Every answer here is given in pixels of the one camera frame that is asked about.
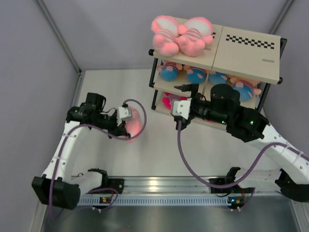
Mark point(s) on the left pink plush toy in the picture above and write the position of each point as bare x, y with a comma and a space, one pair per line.
165, 29

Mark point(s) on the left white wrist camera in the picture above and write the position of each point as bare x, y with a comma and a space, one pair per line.
124, 113

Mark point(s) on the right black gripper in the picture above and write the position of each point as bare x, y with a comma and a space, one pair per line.
193, 88

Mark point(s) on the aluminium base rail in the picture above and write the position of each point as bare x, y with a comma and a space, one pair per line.
170, 191

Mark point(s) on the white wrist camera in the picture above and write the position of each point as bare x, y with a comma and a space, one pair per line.
124, 113
181, 108

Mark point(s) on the beige three-tier shelf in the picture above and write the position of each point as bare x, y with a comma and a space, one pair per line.
238, 52

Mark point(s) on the blue striped doll right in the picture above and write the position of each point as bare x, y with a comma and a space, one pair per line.
248, 88

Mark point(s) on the orange-faced blue doll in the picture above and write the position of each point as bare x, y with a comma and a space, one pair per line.
195, 75

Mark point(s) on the blue doll on middle shelf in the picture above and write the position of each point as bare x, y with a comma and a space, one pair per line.
218, 78

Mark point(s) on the right pink plush toy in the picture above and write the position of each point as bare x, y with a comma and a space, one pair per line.
194, 35

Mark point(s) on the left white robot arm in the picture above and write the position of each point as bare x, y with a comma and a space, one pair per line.
56, 187

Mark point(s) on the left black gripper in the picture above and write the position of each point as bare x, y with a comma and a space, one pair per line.
119, 130

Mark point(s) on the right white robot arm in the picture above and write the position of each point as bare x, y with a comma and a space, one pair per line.
279, 166

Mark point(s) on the pink plush toy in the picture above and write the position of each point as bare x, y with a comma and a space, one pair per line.
165, 29
194, 35

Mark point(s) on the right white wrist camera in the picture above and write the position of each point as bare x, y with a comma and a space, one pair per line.
181, 108

